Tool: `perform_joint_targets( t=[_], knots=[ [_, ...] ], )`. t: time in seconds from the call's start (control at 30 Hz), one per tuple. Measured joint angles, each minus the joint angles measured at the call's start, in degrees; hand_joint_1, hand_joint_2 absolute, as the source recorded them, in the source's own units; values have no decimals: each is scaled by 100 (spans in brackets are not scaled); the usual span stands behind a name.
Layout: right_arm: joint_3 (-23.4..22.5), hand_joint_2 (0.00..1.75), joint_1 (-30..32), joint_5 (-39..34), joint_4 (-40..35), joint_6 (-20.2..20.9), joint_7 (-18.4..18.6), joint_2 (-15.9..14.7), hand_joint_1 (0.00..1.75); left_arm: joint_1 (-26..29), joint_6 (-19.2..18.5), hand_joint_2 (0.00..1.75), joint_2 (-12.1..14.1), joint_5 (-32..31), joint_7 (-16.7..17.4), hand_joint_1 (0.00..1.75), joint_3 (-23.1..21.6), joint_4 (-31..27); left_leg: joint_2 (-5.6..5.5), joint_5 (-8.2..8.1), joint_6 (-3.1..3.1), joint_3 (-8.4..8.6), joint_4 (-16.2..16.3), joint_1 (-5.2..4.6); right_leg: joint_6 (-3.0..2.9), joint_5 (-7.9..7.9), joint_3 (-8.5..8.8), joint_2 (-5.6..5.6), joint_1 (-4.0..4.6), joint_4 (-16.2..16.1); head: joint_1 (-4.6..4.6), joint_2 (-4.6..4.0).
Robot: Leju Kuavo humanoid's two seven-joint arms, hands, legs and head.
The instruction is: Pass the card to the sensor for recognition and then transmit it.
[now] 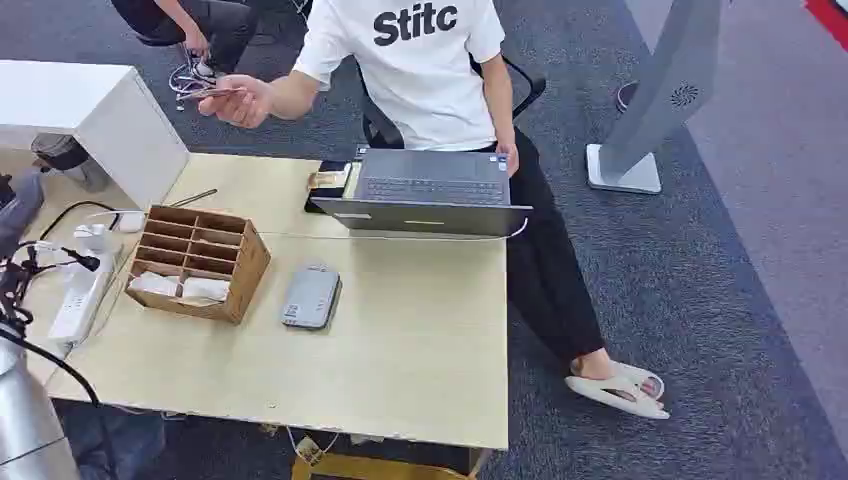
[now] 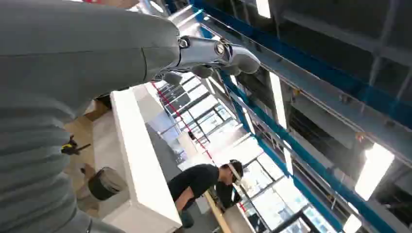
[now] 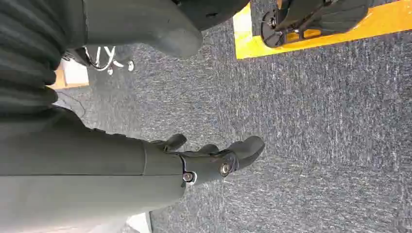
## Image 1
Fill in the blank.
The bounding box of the person's left hand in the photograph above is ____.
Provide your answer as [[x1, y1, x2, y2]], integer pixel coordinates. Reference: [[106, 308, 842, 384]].
[[496, 142, 521, 178]]

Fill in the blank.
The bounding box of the black power cable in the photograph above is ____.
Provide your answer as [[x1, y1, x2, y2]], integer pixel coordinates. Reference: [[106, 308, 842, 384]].
[[38, 199, 122, 242]]

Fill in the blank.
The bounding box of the black round floor object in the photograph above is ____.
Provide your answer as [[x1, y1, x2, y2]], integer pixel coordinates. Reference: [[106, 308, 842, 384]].
[[614, 80, 641, 115]]

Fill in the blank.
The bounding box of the black plug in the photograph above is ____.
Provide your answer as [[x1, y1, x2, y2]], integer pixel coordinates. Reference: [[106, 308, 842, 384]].
[[61, 247, 102, 274]]

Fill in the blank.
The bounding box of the person's right hand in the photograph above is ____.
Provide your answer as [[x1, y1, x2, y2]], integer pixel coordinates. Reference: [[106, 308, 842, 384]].
[[197, 74, 274, 130]]

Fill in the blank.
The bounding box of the grey card reader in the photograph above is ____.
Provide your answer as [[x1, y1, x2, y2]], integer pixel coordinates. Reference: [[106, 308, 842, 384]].
[[280, 265, 343, 331]]

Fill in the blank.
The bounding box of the card with printed face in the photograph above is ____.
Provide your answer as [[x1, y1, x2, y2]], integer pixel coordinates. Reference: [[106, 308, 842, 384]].
[[175, 86, 247, 103]]

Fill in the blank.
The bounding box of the white power adapter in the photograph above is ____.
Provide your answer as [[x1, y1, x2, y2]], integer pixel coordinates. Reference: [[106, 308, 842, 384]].
[[72, 223, 112, 254]]

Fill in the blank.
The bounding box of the bundle of floor cables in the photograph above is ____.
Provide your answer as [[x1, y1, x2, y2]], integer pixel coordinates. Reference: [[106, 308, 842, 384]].
[[167, 59, 221, 112]]

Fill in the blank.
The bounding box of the white cabinet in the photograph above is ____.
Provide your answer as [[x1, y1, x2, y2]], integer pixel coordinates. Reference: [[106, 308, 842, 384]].
[[0, 59, 191, 211]]

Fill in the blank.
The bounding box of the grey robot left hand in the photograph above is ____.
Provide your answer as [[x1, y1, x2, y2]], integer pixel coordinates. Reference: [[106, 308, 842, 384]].
[[0, 169, 46, 261]]

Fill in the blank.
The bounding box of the grey pen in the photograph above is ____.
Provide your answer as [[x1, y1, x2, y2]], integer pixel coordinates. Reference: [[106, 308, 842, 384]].
[[168, 188, 219, 209]]

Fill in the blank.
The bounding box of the wooden card box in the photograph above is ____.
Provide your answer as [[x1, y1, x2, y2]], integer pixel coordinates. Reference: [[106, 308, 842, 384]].
[[123, 204, 272, 326]]

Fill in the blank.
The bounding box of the black device with card stack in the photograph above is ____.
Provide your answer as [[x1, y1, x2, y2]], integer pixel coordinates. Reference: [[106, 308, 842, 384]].
[[303, 160, 354, 215]]

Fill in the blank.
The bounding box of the red floor mat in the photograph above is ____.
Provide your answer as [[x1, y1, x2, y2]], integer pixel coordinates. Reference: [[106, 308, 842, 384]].
[[804, 0, 848, 53]]

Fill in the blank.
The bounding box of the white power strip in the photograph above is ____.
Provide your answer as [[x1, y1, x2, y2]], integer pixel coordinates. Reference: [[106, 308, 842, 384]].
[[46, 254, 119, 346]]

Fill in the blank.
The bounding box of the dark grey laptop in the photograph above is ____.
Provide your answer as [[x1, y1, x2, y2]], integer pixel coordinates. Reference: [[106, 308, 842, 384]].
[[309, 148, 534, 239]]

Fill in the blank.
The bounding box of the seated person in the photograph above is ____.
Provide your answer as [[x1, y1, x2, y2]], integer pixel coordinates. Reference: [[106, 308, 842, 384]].
[[198, 0, 672, 422]]

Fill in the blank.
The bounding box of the grey standing kiosk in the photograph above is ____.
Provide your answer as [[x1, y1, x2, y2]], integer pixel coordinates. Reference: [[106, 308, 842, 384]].
[[585, 0, 725, 196]]

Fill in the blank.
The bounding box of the black office chair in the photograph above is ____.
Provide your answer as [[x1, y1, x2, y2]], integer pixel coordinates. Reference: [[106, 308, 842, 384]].
[[359, 52, 549, 151]]

